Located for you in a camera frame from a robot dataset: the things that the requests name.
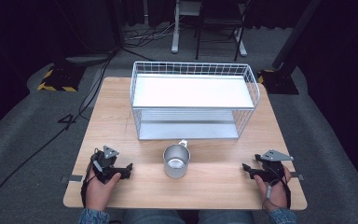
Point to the white desk frame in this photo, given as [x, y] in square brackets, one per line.
[175, 31]

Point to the black chair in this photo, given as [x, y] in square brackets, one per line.
[220, 21]

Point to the person's right leg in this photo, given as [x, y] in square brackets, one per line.
[227, 217]

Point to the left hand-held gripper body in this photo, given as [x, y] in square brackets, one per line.
[105, 165]

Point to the black stand post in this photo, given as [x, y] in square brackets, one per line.
[295, 34]

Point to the metal cup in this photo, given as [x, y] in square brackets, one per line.
[176, 161]

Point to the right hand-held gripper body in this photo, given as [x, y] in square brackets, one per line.
[272, 169]

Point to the person's left hand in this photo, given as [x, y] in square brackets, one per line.
[98, 193]

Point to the black yellow-striped stand base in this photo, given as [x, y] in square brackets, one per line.
[62, 77]
[279, 82]

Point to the person's right hand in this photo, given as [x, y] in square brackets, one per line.
[275, 194]

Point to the person's leg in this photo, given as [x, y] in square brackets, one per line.
[227, 217]
[155, 217]

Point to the person's left leg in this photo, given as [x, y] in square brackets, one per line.
[155, 217]

